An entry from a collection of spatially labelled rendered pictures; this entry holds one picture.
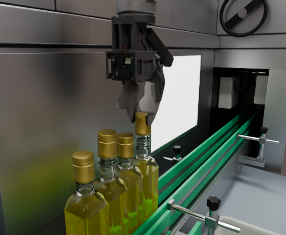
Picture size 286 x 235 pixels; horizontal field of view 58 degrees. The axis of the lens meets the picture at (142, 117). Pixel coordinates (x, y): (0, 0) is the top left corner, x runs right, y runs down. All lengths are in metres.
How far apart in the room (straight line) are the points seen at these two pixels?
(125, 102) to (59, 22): 0.20
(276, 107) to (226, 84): 0.31
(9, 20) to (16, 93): 0.12
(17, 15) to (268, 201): 1.04
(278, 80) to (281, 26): 0.24
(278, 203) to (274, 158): 0.33
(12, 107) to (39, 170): 0.14
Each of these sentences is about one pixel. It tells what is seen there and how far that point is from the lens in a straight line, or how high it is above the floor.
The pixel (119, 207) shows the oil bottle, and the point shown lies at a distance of 0.50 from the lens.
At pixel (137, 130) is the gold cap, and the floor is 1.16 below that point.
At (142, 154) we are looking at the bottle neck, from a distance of 0.56.
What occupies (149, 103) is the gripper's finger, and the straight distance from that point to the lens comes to 0.50.
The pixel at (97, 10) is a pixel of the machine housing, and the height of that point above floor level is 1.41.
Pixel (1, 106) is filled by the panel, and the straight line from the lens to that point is 0.47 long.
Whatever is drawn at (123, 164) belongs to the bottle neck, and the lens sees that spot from 0.52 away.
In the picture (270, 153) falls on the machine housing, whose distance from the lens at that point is 1.43.
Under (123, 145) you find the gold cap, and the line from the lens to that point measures 0.50.
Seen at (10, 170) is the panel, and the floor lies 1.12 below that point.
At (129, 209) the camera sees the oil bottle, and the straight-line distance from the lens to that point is 0.54.
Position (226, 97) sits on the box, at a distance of 1.53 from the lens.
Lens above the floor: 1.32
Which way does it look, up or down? 15 degrees down
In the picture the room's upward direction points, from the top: straight up
